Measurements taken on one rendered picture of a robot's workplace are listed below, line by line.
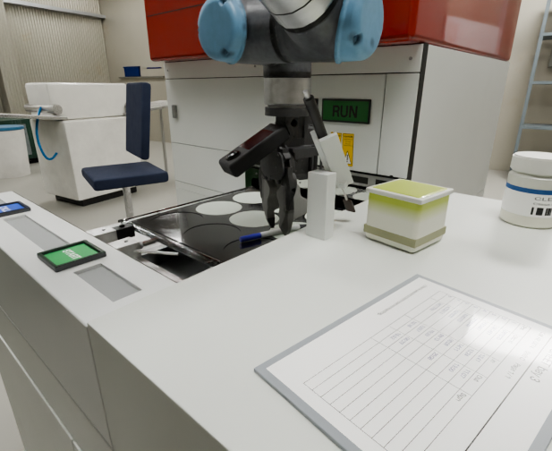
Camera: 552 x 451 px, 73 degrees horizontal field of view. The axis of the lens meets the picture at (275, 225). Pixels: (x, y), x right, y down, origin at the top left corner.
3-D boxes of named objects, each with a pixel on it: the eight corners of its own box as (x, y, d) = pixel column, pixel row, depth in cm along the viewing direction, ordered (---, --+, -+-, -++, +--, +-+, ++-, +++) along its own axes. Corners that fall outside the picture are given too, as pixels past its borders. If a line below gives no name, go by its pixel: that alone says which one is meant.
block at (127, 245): (131, 251, 64) (129, 235, 63) (141, 257, 62) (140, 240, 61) (84, 267, 59) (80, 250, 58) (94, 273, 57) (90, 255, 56)
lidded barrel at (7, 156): (23, 169, 555) (12, 123, 532) (42, 174, 526) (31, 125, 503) (-20, 176, 513) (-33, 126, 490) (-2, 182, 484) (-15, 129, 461)
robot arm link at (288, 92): (280, 77, 54) (252, 78, 60) (279, 110, 55) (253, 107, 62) (320, 78, 57) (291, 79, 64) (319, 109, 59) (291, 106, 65)
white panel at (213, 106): (181, 185, 132) (170, 63, 118) (402, 247, 81) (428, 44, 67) (174, 187, 130) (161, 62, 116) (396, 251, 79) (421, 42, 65)
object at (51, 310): (29, 256, 77) (12, 191, 72) (191, 393, 42) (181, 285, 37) (-28, 272, 70) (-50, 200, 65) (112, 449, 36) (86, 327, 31)
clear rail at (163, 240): (126, 224, 75) (125, 217, 74) (263, 286, 51) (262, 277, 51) (120, 225, 74) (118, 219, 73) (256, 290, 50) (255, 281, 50)
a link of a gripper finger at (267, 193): (293, 223, 71) (300, 178, 66) (267, 229, 68) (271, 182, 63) (284, 216, 73) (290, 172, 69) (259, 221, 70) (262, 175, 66)
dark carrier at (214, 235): (253, 190, 98) (253, 187, 98) (372, 218, 76) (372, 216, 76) (131, 223, 74) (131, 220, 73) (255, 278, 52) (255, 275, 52)
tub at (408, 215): (394, 225, 52) (399, 177, 50) (445, 240, 47) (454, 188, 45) (360, 237, 48) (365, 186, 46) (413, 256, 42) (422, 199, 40)
